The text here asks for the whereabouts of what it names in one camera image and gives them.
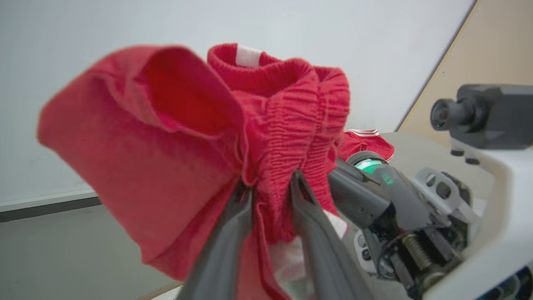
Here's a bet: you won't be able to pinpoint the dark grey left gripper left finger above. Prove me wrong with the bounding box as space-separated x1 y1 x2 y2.
175 182 254 300

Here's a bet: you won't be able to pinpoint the beige partition panel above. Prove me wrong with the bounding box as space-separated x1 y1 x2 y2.
396 0 533 147

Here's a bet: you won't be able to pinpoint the red garment with white stripes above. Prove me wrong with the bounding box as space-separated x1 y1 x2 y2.
338 128 395 164

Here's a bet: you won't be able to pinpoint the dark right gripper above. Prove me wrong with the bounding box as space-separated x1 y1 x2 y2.
328 150 480 299

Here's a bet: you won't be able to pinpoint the red elastic-waist shorts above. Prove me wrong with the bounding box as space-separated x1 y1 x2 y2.
37 42 351 300

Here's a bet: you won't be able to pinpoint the dark grey right wrist camera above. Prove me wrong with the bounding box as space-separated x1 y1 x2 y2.
430 83 533 165

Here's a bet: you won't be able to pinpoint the white and black baseboard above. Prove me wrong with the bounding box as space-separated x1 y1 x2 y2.
0 190 102 223

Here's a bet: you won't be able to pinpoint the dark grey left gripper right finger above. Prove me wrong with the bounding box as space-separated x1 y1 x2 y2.
289 170 374 300

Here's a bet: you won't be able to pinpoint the white clothing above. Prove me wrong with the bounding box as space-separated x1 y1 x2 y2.
266 210 349 300

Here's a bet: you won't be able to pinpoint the white perforated laundry basket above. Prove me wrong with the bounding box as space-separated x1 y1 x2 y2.
137 225 401 300

